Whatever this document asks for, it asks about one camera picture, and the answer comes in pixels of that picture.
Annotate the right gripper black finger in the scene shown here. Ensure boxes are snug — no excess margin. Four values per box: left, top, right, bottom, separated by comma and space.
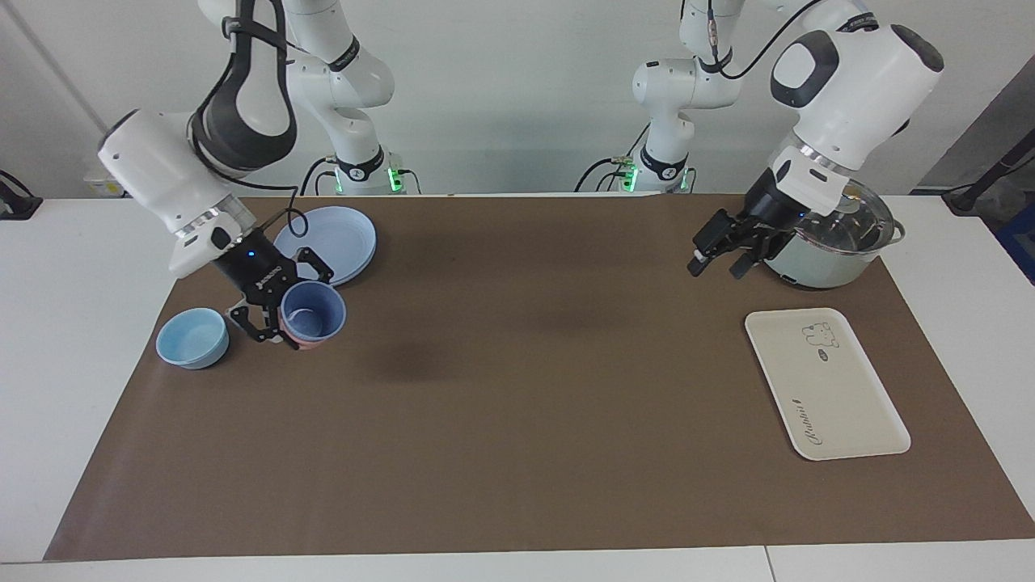
226, 300, 286, 345
294, 246, 335, 285

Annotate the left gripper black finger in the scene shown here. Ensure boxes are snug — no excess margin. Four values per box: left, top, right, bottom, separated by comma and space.
729, 238, 778, 280
686, 208, 736, 276

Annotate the blue ribbed plastic cup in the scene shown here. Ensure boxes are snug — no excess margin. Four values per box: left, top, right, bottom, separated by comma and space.
279, 280, 347, 347

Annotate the pink plastic cup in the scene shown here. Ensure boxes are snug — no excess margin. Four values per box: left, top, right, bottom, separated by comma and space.
281, 323, 326, 351

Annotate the cream rabbit print tray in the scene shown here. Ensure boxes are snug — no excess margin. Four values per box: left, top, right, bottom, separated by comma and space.
744, 307, 912, 462

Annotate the blue plastic plate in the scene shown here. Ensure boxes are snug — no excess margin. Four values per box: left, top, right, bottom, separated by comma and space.
273, 206, 378, 286

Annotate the light blue plastic bowl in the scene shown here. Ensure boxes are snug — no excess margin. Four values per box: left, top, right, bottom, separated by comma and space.
155, 307, 230, 370

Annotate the black stand pole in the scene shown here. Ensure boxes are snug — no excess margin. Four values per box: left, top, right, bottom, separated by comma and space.
942, 129, 1035, 216

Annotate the brown table mat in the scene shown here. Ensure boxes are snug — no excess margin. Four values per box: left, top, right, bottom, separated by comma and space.
42, 192, 1035, 563

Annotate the black table clamp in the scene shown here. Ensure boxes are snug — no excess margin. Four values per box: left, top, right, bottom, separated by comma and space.
0, 170, 43, 221

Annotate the blue box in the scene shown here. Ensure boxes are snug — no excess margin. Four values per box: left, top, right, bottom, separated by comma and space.
995, 202, 1035, 285

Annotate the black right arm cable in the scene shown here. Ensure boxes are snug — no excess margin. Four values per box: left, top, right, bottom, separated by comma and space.
194, 154, 310, 240

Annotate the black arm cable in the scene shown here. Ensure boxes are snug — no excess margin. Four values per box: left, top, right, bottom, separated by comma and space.
705, 0, 830, 81
194, 154, 310, 240

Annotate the black base cable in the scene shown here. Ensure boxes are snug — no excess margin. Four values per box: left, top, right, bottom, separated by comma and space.
299, 154, 337, 196
574, 121, 653, 193

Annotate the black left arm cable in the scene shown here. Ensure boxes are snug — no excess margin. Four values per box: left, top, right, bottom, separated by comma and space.
705, 0, 830, 81

